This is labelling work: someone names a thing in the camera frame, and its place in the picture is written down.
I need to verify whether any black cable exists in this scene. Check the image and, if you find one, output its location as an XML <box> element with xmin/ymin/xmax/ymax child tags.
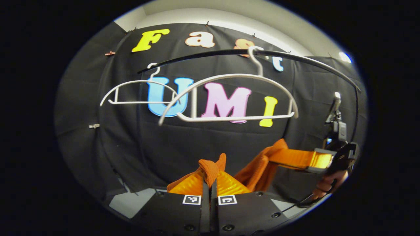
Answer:
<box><xmin>295</xmin><ymin>188</ymin><xmax>332</xmax><ymax>209</ymax></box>

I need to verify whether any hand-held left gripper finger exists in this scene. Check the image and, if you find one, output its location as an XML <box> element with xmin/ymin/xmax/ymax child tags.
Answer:
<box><xmin>133</xmin><ymin>169</ymin><xmax>210</xmax><ymax>235</ymax></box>
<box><xmin>210</xmin><ymin>170</ymin><xmax>291</xmax><ymax>235</ymax></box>

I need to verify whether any large white clothes hanger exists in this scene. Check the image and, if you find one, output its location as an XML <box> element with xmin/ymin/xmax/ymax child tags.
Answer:
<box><xmin>158</xmin><ymin>46</ymin><xmax>299</xmax><ymax>127</ymax></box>

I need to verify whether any rust orange corduroy jacket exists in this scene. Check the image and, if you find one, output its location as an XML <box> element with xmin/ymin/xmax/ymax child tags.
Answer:
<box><xmin>197</xmin><ymin>139</ymin><xmax>317</xmax><ymax>192</ymax></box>

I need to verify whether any black clothes rack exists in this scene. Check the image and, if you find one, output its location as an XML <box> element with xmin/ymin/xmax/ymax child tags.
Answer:
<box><xmin>137</xmin><ymin>49</ymin><xmax>361</xmax><ymax>145</ymax></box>

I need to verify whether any small white clothes hanger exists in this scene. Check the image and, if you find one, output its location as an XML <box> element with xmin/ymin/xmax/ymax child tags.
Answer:
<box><xmin>100</xmin><ymin>63</ymin><xmax>181</xmax><ymax>107</ymax></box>

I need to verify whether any black backdrop cloth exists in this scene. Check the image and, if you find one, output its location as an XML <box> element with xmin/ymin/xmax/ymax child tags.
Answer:
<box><xmin>54</xmin><ymin>21</ymin><xmax>368</xmax><ymax>200</ymax></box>

